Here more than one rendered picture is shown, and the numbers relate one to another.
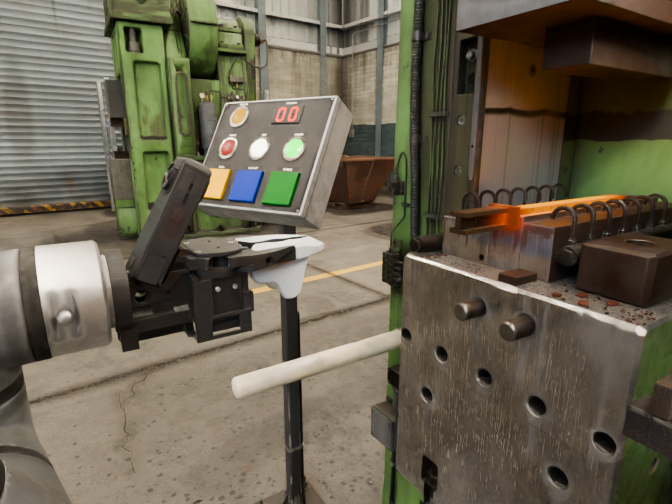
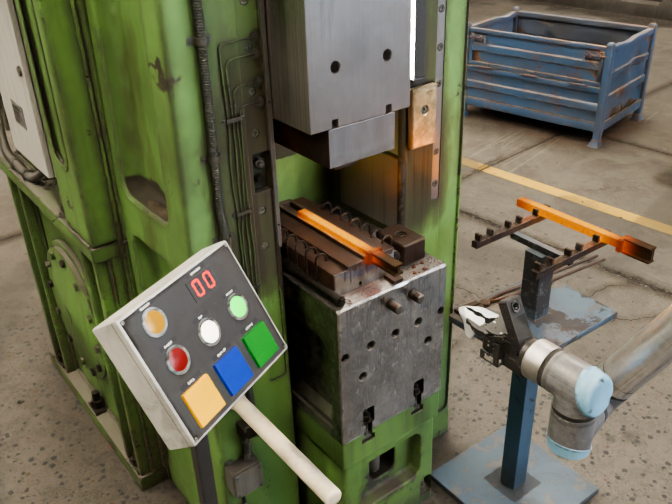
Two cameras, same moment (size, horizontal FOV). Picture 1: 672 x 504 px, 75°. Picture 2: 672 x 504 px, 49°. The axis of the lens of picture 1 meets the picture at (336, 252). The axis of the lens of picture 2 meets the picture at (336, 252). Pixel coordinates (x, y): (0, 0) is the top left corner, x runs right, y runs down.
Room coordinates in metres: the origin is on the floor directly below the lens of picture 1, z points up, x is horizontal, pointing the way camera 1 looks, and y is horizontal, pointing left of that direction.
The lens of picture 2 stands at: (0.84, 1.40, 1.94)
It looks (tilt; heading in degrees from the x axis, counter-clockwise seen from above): 29 degrees down; 266
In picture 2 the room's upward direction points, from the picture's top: 2 degrees counter-clockwise
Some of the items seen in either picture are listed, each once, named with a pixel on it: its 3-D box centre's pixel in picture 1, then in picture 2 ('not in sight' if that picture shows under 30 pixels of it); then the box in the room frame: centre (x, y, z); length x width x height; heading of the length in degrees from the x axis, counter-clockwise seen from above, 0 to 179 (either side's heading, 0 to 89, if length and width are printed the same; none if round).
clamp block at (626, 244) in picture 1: (635, 266); (400, 244); (0.54, -0.39, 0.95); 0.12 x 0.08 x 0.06; 122
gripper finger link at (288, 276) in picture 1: (291, 270); (479, 320); (0.43, 0.05, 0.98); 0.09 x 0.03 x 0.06; 122
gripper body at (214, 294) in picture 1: (182, 287); (510, 346); (0.39, 0.14, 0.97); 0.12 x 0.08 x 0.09; 122
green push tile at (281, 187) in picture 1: (281, 189); (259, 344); (0.93, 0.11, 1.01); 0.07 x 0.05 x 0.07; 57
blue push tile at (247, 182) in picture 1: (247, 186); (232, 371); (0.98, 0.20, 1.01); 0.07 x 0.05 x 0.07; 57
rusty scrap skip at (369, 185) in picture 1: (339, 180); not in sight; (7.86, -0.06, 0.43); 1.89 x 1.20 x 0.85; 37
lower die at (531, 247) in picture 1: (567, 225); (317, 241); (0.77, -0.42, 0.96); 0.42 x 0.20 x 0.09; 122
